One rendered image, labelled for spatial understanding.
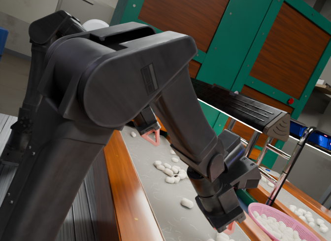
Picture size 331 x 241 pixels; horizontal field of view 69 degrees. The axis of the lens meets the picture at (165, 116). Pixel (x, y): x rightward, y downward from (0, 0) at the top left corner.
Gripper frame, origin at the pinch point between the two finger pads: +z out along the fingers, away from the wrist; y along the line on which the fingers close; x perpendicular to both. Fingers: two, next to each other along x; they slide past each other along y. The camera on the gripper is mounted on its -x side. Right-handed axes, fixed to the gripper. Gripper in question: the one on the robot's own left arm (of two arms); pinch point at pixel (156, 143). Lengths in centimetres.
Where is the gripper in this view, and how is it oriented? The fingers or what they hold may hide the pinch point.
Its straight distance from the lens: 81.3
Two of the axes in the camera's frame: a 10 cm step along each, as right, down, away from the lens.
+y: -3.1, -3.0, 9.0
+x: -8.6, 4.9, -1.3
